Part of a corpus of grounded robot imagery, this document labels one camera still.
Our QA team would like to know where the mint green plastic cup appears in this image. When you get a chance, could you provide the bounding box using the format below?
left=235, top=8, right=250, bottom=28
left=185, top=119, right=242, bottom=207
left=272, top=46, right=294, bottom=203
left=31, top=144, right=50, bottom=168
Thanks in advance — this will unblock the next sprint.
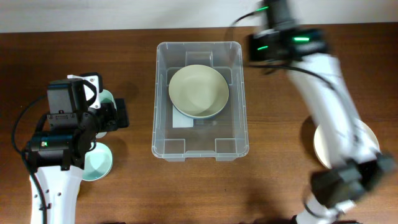
left=99, top=90, right=117, bottom=109

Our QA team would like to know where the mint small bowl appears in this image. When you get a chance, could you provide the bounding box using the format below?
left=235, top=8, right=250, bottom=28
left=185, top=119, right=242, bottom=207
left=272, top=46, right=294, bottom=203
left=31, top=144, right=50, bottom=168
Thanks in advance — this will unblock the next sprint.
left=83, top=142, right=113, bottom=182

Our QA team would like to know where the beige shallow bowl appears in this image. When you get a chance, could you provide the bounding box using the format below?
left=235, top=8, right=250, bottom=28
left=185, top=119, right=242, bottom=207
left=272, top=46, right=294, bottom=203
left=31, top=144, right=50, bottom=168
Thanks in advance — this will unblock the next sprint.
left=169, top=65, right=229, bottom=106

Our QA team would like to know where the white plate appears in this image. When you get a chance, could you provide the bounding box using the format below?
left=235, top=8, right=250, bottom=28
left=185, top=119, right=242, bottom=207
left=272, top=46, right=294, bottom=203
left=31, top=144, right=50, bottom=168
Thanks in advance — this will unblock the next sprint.
left=313, top=120, right=380, bottom=169

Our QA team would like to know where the grey plastic cup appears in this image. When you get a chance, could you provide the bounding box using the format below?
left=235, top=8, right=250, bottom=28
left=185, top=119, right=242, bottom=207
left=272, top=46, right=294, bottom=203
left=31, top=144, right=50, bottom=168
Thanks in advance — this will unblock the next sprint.
left=96, top=132, right=107, bottom=139

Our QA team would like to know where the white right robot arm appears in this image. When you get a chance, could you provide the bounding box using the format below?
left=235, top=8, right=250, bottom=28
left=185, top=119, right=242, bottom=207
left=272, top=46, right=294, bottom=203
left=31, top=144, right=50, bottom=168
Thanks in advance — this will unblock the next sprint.
left=249, top=0, right=397, bottom=223

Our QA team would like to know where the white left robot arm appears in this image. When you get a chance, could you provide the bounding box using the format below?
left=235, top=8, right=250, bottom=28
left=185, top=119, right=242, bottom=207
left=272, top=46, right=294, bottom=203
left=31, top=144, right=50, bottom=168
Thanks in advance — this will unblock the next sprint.
left=22, top=78, right=129, bottom=223

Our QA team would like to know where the clear plastic storage bin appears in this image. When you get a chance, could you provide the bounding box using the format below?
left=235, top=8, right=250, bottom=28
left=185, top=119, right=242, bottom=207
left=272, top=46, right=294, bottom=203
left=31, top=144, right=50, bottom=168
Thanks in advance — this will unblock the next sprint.
left=152, top=41, right=249, bottom=162

